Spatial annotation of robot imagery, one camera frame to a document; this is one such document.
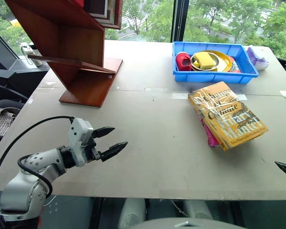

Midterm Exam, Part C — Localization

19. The grey robot torso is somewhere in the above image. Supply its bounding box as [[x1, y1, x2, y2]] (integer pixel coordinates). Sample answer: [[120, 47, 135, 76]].
[[131, 217, 246, 229]]

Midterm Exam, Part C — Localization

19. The yellow sponge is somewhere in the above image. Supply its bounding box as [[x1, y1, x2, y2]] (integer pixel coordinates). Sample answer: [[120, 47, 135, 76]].
[[193, 52, 215, 70]]

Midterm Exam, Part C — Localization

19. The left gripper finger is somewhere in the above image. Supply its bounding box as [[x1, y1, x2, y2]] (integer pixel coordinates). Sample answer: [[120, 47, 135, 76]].
[[100, 141, 129, 163], [93, 126, 116, 139]]

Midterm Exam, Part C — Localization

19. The pink book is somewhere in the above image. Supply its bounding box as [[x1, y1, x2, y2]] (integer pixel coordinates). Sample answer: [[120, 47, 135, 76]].
[[197, 114, 220, 149]]

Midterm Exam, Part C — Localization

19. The checkered cloth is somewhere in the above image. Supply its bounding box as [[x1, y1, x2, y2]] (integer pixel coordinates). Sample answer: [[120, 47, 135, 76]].
[[0, 107, 21, 149]]

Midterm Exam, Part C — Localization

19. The red-brown wooden bookshelf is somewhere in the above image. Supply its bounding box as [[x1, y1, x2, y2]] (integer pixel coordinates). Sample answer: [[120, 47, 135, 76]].
[[4, 0, 123, 108]]

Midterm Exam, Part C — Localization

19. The yellow hardcover book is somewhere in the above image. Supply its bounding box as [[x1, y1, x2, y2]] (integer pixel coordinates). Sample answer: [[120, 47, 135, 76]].
[[187, 81, 269, 152]]

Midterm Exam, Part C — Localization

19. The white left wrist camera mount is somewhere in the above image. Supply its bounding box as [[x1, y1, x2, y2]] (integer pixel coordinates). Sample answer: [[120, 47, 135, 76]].
[[67, 117, 94, 167]]

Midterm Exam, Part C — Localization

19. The metal bowl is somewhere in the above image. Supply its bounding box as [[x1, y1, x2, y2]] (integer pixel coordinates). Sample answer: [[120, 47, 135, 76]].
[[190, 52, 220, 72]]

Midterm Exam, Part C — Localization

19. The blue plastic bin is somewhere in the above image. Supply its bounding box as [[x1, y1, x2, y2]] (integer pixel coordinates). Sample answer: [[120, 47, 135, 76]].
[[172, 41, 260, 85]]

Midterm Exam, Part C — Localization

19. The white bottle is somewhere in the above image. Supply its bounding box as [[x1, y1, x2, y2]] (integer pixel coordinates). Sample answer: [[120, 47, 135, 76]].
[[20, 42, 43, 67]]

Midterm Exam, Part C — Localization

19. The purple and white bag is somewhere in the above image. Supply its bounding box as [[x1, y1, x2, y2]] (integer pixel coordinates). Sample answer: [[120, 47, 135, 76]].
[[246, 46, 270, 71]]

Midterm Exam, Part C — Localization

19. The dark book with white pages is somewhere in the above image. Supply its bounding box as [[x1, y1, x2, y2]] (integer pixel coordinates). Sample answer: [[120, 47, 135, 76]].
[[84, 0, 110, 20]]

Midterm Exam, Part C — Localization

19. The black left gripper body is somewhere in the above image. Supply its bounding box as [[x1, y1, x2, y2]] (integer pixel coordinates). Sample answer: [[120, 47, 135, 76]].
[[84, 130, 103, 164]]

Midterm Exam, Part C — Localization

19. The dark window frame post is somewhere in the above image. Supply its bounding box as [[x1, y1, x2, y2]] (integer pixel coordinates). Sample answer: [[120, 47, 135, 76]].
[[170, 0, 190, 44]]

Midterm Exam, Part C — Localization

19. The black chair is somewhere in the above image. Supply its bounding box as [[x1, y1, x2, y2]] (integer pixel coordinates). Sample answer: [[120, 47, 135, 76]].
[[0, 81, 29, 156]]

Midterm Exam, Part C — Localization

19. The red printed can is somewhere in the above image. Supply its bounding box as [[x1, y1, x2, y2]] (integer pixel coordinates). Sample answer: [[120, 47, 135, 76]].
[[228, 55, 242, 73]]

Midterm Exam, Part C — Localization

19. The grey rounded robot leg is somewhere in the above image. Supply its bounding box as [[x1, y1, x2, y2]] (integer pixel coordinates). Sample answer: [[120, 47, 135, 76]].
[[116, 198, 146, 229], [183, 200, 214, 220]]

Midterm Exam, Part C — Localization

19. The yellow plate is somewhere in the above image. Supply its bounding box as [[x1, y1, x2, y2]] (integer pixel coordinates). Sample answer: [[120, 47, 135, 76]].
[[197, 50, 233, 73]]

